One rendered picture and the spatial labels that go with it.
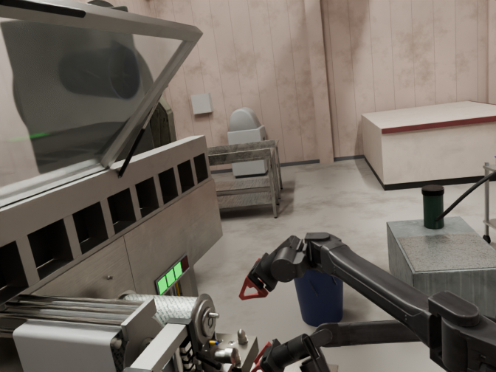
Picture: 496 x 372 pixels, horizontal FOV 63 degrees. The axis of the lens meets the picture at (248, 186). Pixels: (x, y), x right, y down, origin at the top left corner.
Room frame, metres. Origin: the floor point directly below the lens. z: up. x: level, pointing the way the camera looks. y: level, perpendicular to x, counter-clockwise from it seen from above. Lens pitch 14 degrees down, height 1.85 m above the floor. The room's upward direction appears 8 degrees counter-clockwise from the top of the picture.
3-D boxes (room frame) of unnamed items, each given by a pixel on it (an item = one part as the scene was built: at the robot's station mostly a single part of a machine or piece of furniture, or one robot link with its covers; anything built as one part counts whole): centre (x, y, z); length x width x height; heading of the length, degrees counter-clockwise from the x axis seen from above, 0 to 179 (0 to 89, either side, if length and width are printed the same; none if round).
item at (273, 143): (6.91, 0.36, 0.49); 1.91 x 0.72 x 0.99; 80
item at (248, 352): (1.22, 0.26, 1.00); 0.40 x 0.16 x 0.06; 69
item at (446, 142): (7.06, -3.34, 0.49); 2.60 x 2.11 x 0.98; 169
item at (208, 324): (0.99, 0.16, 1.25); 0.07 x 0.02 x 0.07; 159
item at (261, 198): (5.95, 0.54, 0.50); 1.94 x 0.74 x 1.00; 81
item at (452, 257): (2.95, -1.52, 0.49); 1.05 x 0.81 x 0.98; 169
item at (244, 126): (8.65, -0.13, 0.72); 0.73 x 0.65 x 1.43; 79
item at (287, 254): (0.85, -0.10, 1.45); 0.12 x 0.12 x 0.09; 70
